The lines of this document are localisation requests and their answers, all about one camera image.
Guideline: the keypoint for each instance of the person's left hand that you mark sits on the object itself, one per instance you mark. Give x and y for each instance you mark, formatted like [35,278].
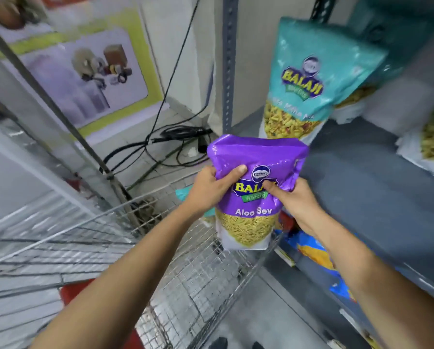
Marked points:
[202,192]

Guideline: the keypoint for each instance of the person's right hand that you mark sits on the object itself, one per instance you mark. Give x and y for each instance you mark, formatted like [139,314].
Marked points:
[300,207]

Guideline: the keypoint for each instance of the person's left thumb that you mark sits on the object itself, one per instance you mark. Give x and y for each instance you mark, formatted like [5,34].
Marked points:
[233,175]

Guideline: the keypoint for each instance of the person's right thumb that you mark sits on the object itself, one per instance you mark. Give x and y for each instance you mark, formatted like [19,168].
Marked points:
[275,188]

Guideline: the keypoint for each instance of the purple snack packet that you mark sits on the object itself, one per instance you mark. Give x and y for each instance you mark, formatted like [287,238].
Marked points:
[253,156]

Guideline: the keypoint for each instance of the person's left forearm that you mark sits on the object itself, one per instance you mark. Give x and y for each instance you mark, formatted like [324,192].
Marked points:
[129,279]

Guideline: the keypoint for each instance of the person's right forearm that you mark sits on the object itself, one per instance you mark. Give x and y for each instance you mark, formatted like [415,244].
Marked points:
[377,283]

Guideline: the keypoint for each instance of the red snack packet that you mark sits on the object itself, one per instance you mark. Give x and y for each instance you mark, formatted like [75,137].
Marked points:
[285,221]

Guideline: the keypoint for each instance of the small teal packet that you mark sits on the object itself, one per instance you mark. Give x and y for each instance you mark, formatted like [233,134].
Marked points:
[183,195]

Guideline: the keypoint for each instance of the white shelf price label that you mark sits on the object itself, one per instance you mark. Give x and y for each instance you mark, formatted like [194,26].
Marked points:
[284,256]

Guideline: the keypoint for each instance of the blue snack packet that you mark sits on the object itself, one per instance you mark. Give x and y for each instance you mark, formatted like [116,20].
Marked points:
[315,252]

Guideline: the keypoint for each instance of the grey metal shelf rack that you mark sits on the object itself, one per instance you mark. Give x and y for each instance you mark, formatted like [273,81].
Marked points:
[366,188]

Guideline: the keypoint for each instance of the large teal snack packet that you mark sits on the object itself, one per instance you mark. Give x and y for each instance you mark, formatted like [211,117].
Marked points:
[311,69]

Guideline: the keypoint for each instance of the person's right black shoe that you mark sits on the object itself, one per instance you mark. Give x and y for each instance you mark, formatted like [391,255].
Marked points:
[257,345]

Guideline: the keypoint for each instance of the person's black shoe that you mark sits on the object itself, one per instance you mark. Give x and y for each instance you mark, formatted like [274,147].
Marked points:
[257,345]
[218,343]

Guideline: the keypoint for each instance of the person's left black shoe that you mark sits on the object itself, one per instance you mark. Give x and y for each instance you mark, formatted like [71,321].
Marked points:
[218,343]

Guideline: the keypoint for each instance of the red cart seat flap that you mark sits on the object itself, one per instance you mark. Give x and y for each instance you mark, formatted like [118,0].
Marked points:
[73,290]

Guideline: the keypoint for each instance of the wall poster with green border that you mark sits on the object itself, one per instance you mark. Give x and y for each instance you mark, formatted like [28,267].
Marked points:
[104,72]

